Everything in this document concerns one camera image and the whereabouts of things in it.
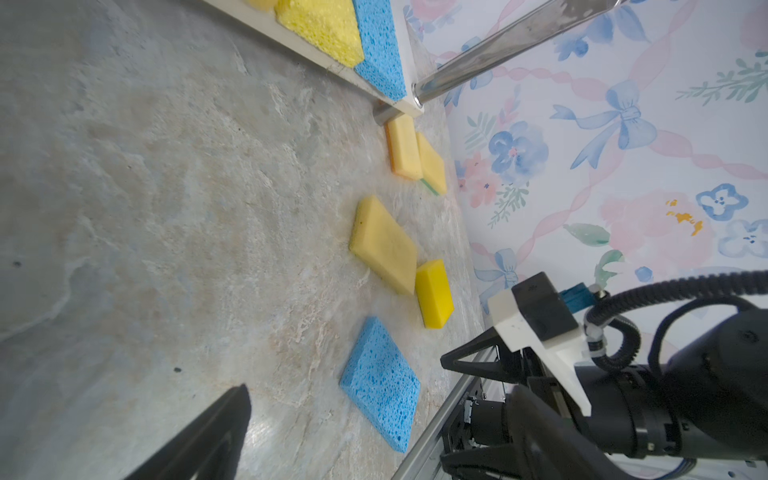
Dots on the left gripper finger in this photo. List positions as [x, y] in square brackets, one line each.
[207, 448]

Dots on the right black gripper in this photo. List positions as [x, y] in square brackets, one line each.
[708, 402]

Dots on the bright yellow sponge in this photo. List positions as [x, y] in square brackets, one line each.
[432, 288]

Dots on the dark yellow sponge centre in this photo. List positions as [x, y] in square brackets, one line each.
[433, 166]

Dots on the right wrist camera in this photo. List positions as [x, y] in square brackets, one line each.
[532, 314]

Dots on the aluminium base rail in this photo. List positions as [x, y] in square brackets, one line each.
[448, 431]

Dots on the white two-tier shelf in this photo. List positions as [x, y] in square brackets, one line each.
[423, 80]

